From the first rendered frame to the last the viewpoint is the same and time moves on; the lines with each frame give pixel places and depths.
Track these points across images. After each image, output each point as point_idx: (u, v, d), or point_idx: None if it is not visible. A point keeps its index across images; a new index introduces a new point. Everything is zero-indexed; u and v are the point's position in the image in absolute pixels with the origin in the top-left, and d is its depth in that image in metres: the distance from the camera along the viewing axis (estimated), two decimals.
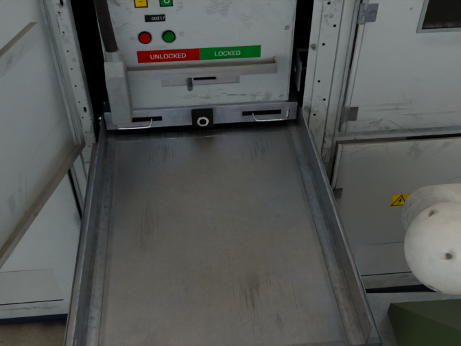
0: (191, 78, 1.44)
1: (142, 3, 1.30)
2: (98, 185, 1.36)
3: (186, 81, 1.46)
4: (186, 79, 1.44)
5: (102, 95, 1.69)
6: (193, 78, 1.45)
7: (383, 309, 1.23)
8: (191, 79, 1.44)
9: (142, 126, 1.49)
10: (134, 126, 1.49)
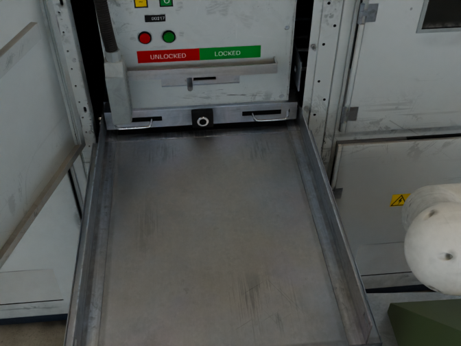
0: (191, 78, 1.44)
1: (142, 3, 1.30)
2: (98, 185, 1.36)
3: (186, 81, 1.46)
4: (186, 79, 1.44)
5: (102, 95, 1.69)
6: (193, 78, 1.45)
7: (383, 309, 1.23)
8: (191, 79, 1.44)
9: (142, 126, 1.49)
10: (134, 126, 1.49)
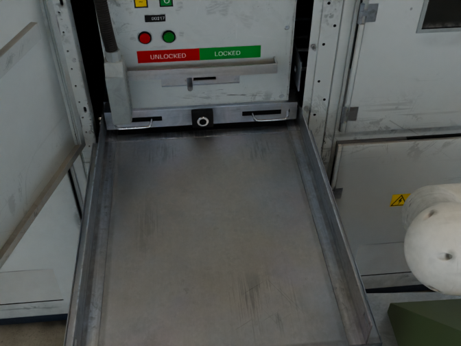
0: (191, 78, 1.44)
1: (142, 3, 1.30)
2: (98, 185, 1.36)
3: (186, 81, 1.46)
4: (186, 79, 1.44)
5: (102, 95, 1.69)
6: (193, 78, 1.45)
7: (383, 309, 1.23)
8: (191, 79, 1.44)
9: (142, 126, 1.49)
10: (134, 126, 1.49)
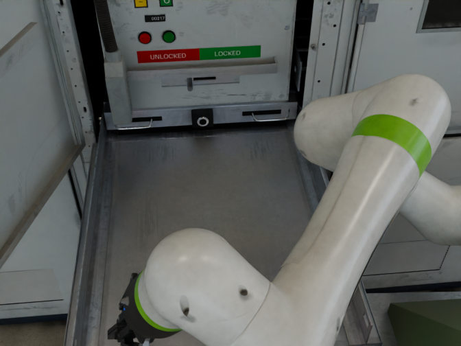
0: (191, 78, 1.44)
1: (142, 3, 1.30)
2: (98, 185, 1.36)
3: (186, 81, 1.46)
4: (186, 79, 1.44)
5: (102, 95, 1.69)
6: (193, 78, 1.45)
7: (383, 309, 1.23)
8: (191, 79, 1.44)
9: (142, 126, 1.49)
10: (134, 126, 1.49)
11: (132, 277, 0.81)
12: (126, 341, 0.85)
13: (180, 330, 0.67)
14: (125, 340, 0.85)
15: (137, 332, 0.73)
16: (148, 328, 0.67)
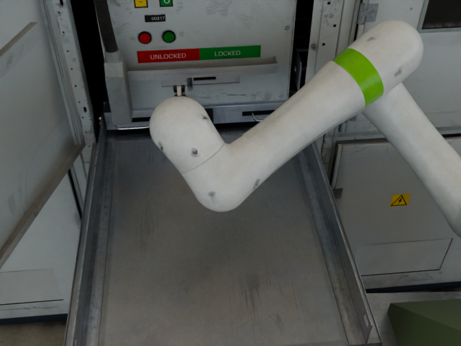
0: (191, 78, 1.44)
1: (142, 3, 1.30)
2: (98, 185, 1.36)
3: (186, 81, 1.46)
4: (186, 79, 1.44)
5: (102, 95, 1.69)
6: (193, 78, 1.45)
7: (383, 309, 1.23)
8: (191, 79, 1.44)
9: (142, 126, 1.49)
10: (134, 126, 1.49)
11: None
12: None
13: None
14: None
15: None
16: None
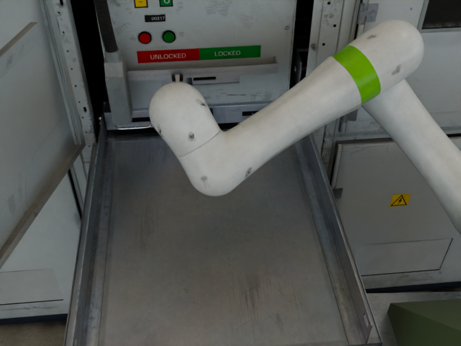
0: (191, 78, 1.44)
1: (142, 3, 1.30)
2: (98, 185, 1.36)
3: (186, 81, 1.46)
4: (186, 79, 1.44)
5: (102, 95, 1.69)
6: (193, 78, 1.45)
7: (383, 309, 1.23)
8: (191, 79, 1.44)
9: (142, 126, 1.49)
10: (134, 126, 1.49)
11: None
12: None
13: None
14: None
15: None
16: None
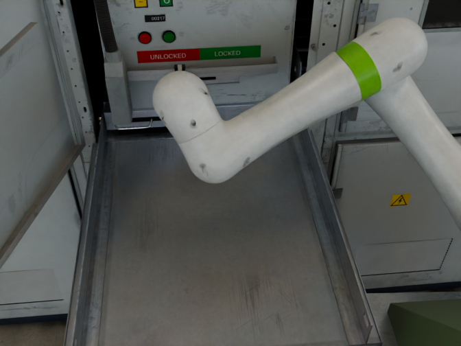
0: None
1: (142, 3, 1.30)
2: (98, 185, 1.36)
3: None
4: None
5: (102, 95, 1.69)
6: None
7: (383, 309, 1.23)
8: None
9: (142, 126, 1.49)
10: (134, 126, 1.49)
11: None
12: None
13: None
14: None
15: None
16: None
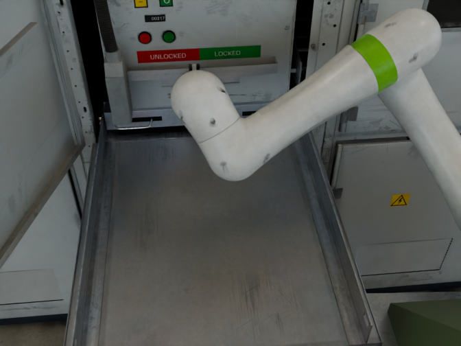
0: None
1: (142, 3, 1.30)
2: (98, 185, 1.36)
3: None
4: None
5: (102, 95, 1.69)
6: None
7: (383, 309, 1.23)
8: None
9: (142, 126, 1.49)
10: (134, 126, 1.49)
11: None
12: None
13: None
14: None
15: None
16: None
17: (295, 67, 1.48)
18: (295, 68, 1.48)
